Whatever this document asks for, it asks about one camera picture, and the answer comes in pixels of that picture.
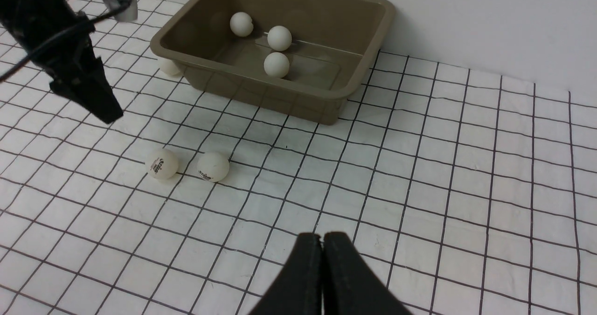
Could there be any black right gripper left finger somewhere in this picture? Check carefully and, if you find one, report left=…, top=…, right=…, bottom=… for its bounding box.
left=251, top=233, right=323, bottom=315

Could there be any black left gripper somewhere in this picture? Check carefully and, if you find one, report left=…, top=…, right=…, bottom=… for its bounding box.
left=0, top=0, right=124, bottom=124

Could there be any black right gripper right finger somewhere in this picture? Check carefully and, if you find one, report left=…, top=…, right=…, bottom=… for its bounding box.
left=323, top=232, right=411, bottom=315

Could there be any white ball red logo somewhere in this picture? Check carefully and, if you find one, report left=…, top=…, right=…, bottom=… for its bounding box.
left=145, top=148, right=179, bottom=181

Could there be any plain white ping-pong ball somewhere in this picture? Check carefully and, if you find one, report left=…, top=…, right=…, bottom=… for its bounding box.
left=229, top=12, right=254, bottom=38

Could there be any white ball beside bin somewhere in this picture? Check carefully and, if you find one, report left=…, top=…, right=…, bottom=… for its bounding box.
left=157, top=57, right=182, bottom=77

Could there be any white black grid tablecloth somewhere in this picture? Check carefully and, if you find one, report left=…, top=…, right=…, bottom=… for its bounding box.
left=0, top=0, right=597, bottom=315

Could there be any olive green plastic bin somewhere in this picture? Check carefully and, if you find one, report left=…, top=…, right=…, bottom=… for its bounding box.
left=151, top=0, right=396, bottom=125

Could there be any black left camera cable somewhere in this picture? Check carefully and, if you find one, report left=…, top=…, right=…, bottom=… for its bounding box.
left=0, top=0, right=132, bottom=83

